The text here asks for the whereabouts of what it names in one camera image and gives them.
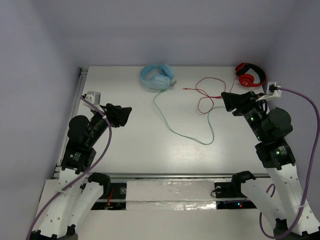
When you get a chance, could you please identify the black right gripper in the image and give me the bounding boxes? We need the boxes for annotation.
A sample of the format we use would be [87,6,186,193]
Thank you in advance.
[221,91,268,142]

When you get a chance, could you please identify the green headphone cable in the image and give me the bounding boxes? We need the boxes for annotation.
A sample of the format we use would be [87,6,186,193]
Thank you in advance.
[153,80,226,146]

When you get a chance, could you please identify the light blue headphones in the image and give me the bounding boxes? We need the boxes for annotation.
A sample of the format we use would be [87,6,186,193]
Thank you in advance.
[140,63,176,91]

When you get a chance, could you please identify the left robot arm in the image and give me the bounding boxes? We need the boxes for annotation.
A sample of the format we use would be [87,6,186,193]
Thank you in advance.
[26,103,132,240]

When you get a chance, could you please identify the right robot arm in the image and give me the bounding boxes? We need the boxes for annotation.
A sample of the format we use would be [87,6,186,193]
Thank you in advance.
[221,91,320,240]

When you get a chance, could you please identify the red black headphones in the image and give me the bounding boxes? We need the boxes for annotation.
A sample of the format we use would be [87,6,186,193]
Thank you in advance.
[235,63,267,88]

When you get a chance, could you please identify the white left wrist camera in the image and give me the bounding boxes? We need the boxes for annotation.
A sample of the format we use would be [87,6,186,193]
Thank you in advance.
[82,91,102,111]

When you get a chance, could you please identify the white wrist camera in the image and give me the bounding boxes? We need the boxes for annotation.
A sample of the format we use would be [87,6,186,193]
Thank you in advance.
[82,91,102,111]
[256,82,282,102]

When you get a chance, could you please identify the red headphone cable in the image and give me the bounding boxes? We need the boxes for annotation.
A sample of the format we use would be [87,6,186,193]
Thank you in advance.
[182,76,241,115]

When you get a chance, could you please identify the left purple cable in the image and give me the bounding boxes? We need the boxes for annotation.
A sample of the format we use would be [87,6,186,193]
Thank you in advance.
[26,96,113,240]

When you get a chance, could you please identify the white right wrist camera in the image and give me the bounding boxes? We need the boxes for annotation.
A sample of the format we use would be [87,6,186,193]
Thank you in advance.
[256,82,282,102]

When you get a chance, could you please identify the aluminium side rail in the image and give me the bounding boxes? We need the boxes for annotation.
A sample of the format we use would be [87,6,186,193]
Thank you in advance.
[52,67,89,179]

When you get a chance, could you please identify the aluminium front rail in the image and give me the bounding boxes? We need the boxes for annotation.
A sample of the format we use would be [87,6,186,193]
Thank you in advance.
[53,172,271,181]

